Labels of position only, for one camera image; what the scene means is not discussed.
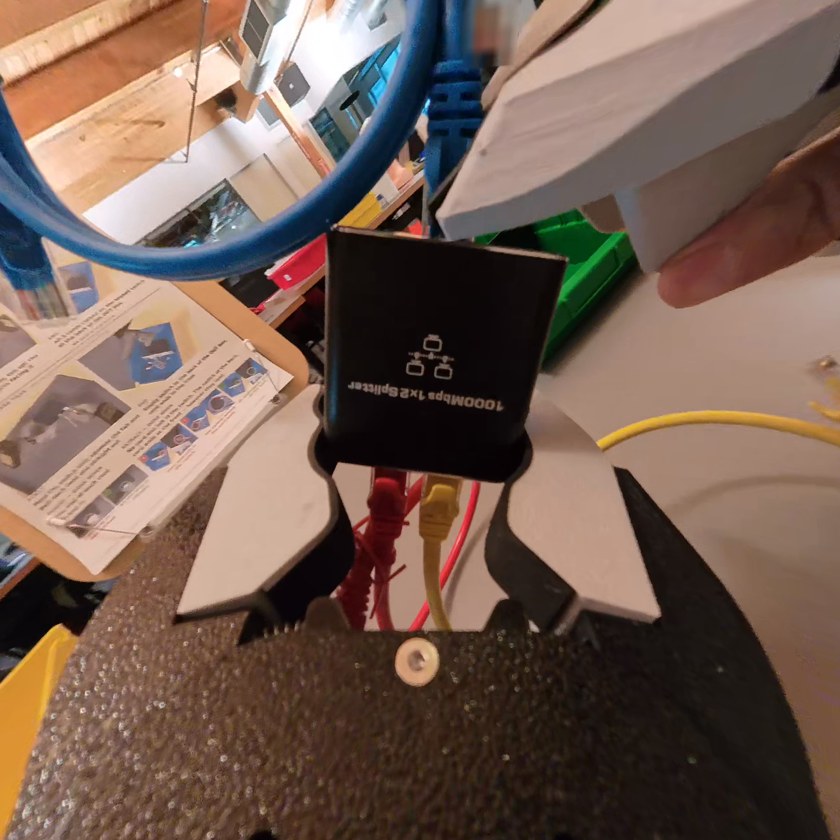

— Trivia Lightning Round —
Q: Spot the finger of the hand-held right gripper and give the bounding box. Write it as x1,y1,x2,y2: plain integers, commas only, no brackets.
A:
437,0,840,274
503,0,618,80

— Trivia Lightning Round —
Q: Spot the green plastic bin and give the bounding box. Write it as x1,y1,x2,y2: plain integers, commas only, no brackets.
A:
479,210,640,368

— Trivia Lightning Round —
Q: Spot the black ethernet splitter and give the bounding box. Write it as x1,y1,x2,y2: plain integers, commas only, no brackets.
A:
319,226,568,484

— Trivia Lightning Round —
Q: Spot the printed instruction sheet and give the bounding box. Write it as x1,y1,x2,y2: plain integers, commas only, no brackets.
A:
0,256,292,578

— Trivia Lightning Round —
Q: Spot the red plastic bin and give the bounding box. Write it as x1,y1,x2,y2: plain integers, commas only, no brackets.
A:
267,237,329,296

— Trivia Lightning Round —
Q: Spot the person's right hand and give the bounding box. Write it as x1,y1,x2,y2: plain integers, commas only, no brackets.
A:
657,164,840,309

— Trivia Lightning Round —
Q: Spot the yellow plastic bin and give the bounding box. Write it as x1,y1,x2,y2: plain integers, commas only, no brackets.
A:
0,624,77,788

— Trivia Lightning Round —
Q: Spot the wooden clipboard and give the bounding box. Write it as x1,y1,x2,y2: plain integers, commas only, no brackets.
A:
0,283,312,598

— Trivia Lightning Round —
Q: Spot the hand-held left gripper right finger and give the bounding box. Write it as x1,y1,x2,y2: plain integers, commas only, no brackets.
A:
486,401,661,636

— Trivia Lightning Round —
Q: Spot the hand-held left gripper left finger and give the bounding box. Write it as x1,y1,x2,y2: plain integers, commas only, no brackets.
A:
174,401,355,628

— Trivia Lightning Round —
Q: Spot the blue ethernet cable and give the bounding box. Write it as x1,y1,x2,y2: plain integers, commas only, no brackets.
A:
0,0,493,322

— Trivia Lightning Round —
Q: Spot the red ethernet cable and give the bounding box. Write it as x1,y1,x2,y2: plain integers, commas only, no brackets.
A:
335,470,467,634

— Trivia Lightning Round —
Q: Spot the yellow ethernet cable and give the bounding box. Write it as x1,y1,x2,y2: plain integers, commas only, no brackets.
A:
418,355,840,631

